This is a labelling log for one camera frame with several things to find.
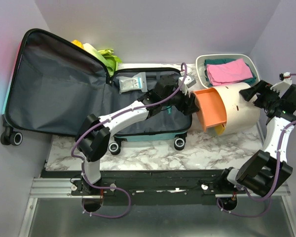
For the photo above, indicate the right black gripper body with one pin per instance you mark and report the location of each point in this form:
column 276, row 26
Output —
column 267, row 99

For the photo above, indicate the teal spray bottle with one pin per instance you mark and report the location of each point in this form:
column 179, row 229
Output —
column 169, row 110

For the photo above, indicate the purple cloth item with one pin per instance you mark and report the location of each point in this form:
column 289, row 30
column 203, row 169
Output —
column 229, row 71

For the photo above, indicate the white cylinder appliance orange lid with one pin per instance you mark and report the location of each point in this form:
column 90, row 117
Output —
column 222, row 110

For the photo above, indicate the dark teal garment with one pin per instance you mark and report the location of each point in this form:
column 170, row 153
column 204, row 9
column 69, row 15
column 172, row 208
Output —
column 246, row 74

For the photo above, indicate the white packet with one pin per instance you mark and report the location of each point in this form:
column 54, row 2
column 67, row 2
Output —
column 136, row 82

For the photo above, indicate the pink and teal kids suitcase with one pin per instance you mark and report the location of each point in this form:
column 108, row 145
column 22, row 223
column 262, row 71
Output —
column 55, row 86

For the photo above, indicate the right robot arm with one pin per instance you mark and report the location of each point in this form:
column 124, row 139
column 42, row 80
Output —
column 267, row 169

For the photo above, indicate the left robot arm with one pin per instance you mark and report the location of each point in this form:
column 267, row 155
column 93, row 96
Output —
column 94, row 135

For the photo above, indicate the white rectangular plastic basin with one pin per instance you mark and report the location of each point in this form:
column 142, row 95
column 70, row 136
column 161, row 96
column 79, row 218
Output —
column 200, row 68

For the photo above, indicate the green leafy lettuce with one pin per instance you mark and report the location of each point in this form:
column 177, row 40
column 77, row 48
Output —
column 111, row 61

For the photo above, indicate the napa cabbage with yellow top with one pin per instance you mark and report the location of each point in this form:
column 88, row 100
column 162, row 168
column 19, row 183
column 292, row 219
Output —
column 87, row 47

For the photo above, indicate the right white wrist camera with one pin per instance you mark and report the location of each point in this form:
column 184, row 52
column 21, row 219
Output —
column 284, row 83

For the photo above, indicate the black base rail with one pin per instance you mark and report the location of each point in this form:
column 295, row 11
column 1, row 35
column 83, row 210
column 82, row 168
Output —
column 172, row 187

